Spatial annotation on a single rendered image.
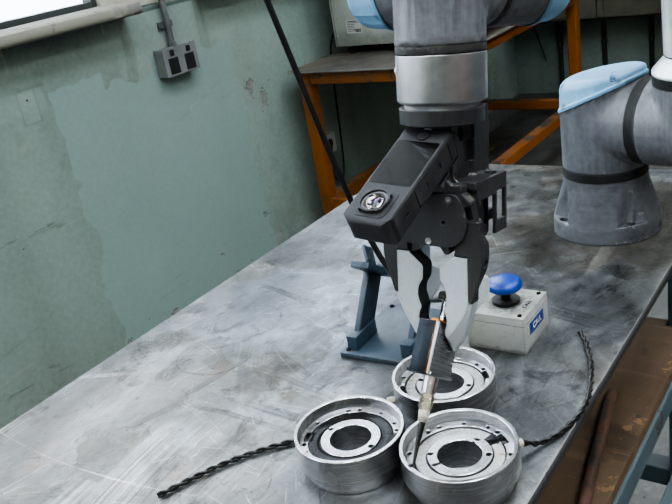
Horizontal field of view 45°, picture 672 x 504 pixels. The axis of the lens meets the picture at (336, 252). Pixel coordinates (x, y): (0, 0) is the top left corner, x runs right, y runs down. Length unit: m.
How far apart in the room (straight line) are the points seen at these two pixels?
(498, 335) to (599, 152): 0.34
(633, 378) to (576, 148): 0.39
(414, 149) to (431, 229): 0.07
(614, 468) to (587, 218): 0.34
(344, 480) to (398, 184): 0.27
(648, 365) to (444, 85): 0.82
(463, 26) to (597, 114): 0.50
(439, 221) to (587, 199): 0.52
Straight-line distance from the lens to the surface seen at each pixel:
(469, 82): 0.66
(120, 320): 2.62
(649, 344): 1.43
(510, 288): 0.91
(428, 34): 0.65
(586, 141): 1.14
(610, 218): 1.16
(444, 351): 0.72
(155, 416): 0.95
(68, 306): 2.49
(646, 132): 1.10
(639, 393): 1.31
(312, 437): 0.79
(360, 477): 0.74
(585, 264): 1.12
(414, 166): 0.64
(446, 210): 0.67
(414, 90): 0.66
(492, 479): 0.70
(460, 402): 0.79
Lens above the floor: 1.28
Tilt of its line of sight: 22 degrees down
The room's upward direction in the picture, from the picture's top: 10 degrees counter-clockwise
